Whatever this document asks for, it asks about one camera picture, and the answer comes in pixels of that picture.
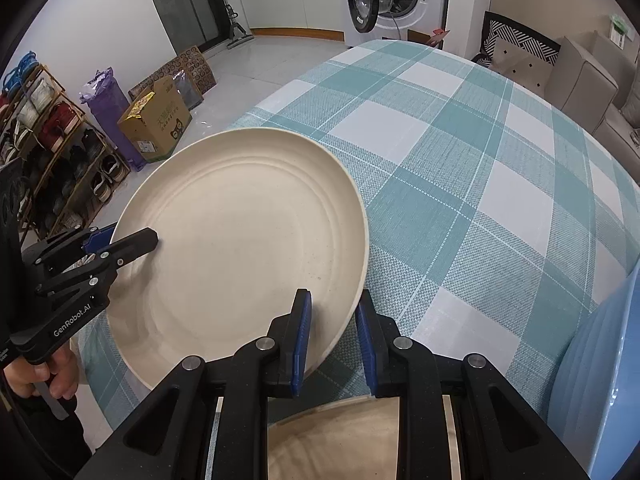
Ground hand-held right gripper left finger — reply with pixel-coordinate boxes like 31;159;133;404
92;288;313;480

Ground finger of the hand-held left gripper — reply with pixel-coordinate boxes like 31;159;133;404
22;226;118;274
35;227;160;297

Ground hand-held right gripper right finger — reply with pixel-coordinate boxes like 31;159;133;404
354;290;593;480

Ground cream plate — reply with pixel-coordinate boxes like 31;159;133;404
267;394;458;480
107;128;371;392

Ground large light blue bowl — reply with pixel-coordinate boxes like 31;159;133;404
552;262;640;480

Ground person's left forearm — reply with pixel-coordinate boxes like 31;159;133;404
0;390;96;480

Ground person's left hand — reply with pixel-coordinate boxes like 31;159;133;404
2;347;81;401

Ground wooden shoe rack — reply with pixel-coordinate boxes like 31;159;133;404
0;52;128;238
0;62;132;241

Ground cardboard box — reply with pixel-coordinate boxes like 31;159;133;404
116;77;193;163

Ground purple plastic bag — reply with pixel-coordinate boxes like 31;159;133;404
79;69;146;172

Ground teal checked tablecloth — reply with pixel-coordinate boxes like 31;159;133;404
77;39;640;480

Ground brown patterned flat boxes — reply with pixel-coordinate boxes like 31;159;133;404
129;46;218;111

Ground grey floor mop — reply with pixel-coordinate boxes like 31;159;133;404
220;0;256;50

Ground dark glass sliding door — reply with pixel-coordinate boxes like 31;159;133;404
139;0;221;46

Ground black white patterned cushion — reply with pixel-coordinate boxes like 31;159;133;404
472;10;561;93

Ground grey sofa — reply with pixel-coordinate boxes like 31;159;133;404
545;30;640;181

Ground white washing machine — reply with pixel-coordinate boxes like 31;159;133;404
345;0;451;48

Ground white wall control panel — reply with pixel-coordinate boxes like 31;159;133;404
607;14;638;43

